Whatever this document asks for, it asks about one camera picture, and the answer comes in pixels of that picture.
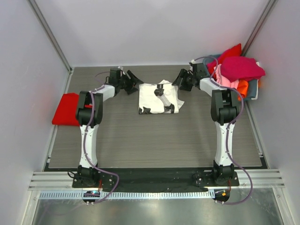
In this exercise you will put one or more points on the slotted white cable duct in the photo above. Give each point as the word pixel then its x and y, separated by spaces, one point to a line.
pixel 94 195

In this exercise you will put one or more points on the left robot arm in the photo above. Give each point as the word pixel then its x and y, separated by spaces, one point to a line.
pixel 89 114

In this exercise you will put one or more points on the orange t shirt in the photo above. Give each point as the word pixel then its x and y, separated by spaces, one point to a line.
pixel 243 88

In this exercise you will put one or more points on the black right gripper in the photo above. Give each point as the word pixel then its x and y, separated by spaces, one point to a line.
pixel 186 78

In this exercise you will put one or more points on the aluminium corner post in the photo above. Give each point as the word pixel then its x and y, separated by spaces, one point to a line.
pixel 259 25
pixel 38 13

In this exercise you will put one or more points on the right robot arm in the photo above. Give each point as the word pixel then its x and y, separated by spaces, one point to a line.
pixel 224 111

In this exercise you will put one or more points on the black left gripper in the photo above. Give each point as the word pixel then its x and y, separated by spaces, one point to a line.
pixel 136 80

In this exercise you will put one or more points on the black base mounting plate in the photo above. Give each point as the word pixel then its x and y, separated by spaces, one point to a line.
pixel 151 180

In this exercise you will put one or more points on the grey t shirt in basket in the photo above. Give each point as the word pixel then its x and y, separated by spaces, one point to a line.
pixel 252 91

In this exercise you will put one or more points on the left aluminium corner post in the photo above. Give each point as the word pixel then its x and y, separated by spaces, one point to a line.
pixel 38 13

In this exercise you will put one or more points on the red t shirt in basket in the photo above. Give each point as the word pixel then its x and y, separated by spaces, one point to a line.
pixel 234 51

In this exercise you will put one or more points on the grey-blue laundry basket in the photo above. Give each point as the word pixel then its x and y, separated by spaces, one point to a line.
pixel 212 60

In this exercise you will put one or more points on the magenta t shirt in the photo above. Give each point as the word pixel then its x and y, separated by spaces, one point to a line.
pixel 239 67

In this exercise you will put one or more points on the white printed t shirt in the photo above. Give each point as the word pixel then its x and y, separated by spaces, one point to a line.
pixel 161 98

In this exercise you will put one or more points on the right aluminium corner post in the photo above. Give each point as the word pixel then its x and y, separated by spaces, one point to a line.
pixel 259 25

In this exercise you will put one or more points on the pink t shirt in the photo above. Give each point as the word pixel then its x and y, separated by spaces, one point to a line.
pixel 222 80

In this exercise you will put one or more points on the aluminium frame rail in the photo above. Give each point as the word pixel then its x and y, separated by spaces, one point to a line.
pixel 257 178

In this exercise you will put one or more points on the red t shirt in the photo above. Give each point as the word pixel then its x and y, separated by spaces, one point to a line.
pixel 234 51
pixel 66 111

